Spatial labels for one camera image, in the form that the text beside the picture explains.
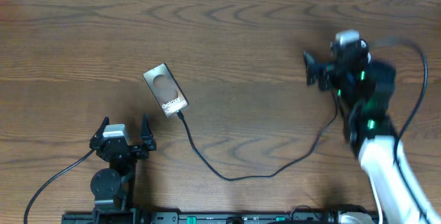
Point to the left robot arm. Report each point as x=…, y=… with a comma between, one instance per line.
x=113, y=187

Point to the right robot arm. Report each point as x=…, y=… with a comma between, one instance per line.
x=364, y=87

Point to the Samsung Galaxy smartphone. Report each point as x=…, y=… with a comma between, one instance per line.
x=166, y=90

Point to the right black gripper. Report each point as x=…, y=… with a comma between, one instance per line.
x=327, y=70

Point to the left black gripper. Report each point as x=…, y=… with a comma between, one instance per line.
x=147, y=143

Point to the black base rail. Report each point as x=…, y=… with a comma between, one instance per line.
x=192, y=218

